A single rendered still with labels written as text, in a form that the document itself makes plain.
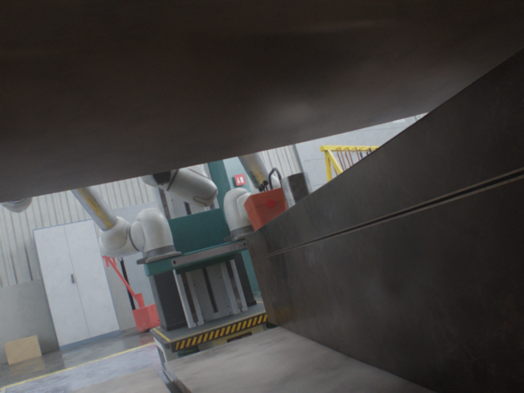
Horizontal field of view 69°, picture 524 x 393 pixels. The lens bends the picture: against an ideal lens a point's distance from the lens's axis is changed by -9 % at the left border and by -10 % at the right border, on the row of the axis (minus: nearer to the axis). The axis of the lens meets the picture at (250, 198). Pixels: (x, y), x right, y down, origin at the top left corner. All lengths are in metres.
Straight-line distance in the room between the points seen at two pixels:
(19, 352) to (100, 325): 1.30
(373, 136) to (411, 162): 11.44
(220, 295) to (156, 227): 0.57
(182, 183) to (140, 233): 0.74
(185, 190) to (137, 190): 6.67
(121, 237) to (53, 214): 5.63
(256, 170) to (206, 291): 0.75
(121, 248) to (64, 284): 4.86
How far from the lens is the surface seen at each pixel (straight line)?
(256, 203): 1.51
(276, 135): 1.00
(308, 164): 10.05
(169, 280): 2.44
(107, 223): 2.14
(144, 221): 2.12
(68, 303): 7.01
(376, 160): 0.63
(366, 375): 0.84
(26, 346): 7.02
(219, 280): 2.38
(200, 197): 1.45
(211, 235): 2.31
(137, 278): 7.72
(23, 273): 7.58
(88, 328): 7.04
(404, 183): 0.58
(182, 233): 2.28
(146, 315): 6.04
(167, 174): 1.34
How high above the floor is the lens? 0.58
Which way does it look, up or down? 8 degrees up
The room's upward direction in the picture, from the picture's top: 16 degrees counter-clockwise
